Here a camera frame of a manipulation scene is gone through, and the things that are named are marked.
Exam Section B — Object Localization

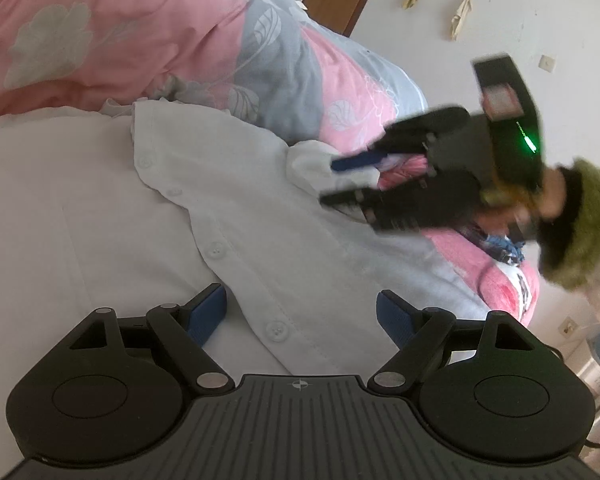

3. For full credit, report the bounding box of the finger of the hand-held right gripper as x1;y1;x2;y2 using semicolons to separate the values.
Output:
330;106;471;174
320;171;487;234

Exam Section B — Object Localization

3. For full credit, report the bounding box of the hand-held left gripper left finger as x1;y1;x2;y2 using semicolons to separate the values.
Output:
67;282;231;395

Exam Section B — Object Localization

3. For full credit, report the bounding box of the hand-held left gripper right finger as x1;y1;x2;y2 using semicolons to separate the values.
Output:
369;290;536;395

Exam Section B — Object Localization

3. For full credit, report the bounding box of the white shirt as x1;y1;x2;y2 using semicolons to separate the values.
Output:
0;97;498;466

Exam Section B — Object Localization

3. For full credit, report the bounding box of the person's right hand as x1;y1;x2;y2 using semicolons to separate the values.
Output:
475;170;569;240

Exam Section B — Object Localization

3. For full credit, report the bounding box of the red floral bed blanket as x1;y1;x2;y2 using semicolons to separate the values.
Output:
425;220;543;328

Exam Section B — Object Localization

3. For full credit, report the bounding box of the pink floral quilt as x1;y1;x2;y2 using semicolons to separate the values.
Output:
0;0;431;191

